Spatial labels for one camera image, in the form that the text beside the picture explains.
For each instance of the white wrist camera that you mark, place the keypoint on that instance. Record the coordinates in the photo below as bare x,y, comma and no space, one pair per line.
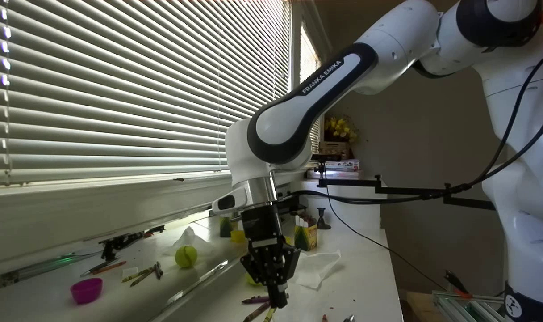
228,201

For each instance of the black camera mount rod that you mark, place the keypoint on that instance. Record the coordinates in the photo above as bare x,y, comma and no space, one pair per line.
415,192

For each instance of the yellow-green crayon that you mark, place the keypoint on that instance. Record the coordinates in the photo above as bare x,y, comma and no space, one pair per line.
271,316

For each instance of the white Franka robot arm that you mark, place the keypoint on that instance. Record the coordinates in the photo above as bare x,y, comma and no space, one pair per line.
308,101

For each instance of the dark purple crayon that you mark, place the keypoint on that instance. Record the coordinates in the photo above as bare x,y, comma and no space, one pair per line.
254,300

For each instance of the narrow white window blinds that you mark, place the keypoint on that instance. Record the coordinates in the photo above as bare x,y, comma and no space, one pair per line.
308,56

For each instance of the green and white box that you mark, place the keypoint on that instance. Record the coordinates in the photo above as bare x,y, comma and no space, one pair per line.
465,305

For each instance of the brown planter box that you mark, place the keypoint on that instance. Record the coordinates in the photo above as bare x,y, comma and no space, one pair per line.
337,149

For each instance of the white crumpled cloth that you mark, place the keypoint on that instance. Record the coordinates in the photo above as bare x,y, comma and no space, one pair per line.
317,269

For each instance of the red-brown crayon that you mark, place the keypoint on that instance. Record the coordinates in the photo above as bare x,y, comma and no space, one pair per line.
256,312

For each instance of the large white window blinds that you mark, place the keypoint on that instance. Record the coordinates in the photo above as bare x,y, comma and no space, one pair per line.
104,90

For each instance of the black candlestick stand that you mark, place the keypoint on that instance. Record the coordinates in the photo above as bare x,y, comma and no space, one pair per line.
322,219

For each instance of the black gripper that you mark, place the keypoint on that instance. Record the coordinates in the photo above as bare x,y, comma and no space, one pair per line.
263,226

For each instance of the small white box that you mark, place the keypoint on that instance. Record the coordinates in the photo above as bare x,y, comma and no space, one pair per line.
344,165

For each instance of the red and black pen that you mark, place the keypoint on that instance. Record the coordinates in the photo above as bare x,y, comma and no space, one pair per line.
456,282

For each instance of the yellow flowers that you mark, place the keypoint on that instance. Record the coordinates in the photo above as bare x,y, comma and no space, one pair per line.
340,128

